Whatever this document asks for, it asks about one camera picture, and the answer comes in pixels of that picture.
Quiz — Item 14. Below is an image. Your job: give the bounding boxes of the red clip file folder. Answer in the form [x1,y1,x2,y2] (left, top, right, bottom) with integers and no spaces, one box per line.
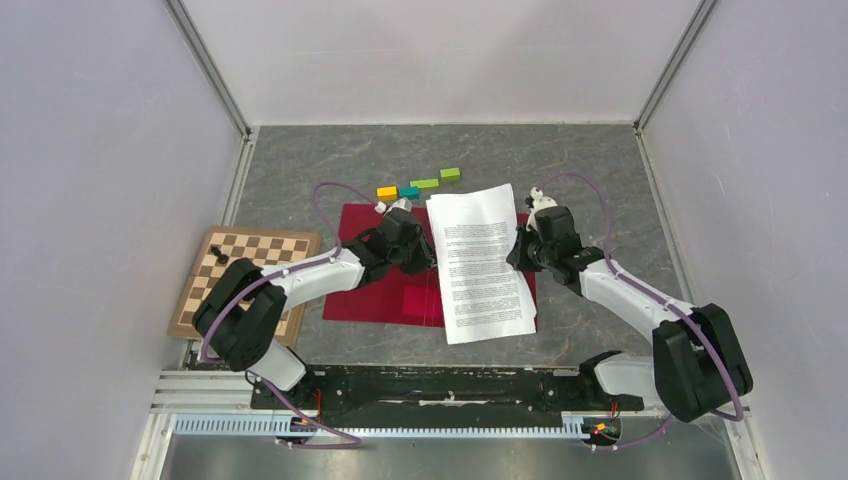
[322,203,539,333]

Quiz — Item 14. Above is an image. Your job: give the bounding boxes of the printed white paper sheets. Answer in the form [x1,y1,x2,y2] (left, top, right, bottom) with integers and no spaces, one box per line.
[426,184,537,345]

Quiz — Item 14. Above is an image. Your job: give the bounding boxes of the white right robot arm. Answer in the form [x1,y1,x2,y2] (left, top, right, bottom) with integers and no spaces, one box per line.
[507,205,753,423]

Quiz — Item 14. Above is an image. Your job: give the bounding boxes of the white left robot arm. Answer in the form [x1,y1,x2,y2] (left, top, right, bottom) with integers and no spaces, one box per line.
[192,208,436,408]

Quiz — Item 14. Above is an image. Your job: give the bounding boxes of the yellow block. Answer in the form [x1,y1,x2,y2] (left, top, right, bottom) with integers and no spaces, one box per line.
[376,185,399,202]

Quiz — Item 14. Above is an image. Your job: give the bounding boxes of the teal block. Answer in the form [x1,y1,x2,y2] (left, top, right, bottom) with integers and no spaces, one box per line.
[398,186,421,200]

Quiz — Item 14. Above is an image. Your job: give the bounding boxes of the long lime green block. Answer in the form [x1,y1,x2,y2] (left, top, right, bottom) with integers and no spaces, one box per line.
[409,178,440,190]

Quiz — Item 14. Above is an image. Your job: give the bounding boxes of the short lime green block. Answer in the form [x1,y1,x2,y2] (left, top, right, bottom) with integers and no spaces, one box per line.
[440,167,461,182]

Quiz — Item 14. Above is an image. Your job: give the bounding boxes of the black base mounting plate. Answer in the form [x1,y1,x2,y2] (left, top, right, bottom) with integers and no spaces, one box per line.
[287,365,644,428]

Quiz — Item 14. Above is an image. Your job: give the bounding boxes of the black chess piece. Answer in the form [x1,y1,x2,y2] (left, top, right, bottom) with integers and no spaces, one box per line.
[210,245,229,265]

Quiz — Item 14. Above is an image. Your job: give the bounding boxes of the wooden chessboard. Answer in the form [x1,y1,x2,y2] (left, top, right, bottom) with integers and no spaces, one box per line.
[166,225,323,349]

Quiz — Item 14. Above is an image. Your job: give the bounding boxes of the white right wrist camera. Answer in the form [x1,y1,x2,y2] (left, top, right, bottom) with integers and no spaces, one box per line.
[525,187,558,216]

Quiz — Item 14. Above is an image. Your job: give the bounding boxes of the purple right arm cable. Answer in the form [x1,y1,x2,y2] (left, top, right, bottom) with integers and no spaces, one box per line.
[536,173,747,453]

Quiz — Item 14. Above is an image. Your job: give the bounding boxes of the white comb cable duct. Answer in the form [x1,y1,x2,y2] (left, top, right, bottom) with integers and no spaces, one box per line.
[174,414,590,440]

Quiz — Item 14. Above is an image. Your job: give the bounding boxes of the aluminium frame post right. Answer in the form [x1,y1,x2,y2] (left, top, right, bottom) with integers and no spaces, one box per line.
[633,0,720,136]

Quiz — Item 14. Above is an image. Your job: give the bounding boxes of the aluminium frame post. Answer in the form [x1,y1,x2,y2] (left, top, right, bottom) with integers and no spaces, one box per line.
[163,0,253,140]
[633,0,720,136]

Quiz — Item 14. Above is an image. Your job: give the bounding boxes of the aluminium frame post left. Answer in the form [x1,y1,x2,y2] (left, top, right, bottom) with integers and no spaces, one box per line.
[163,0,253,140]

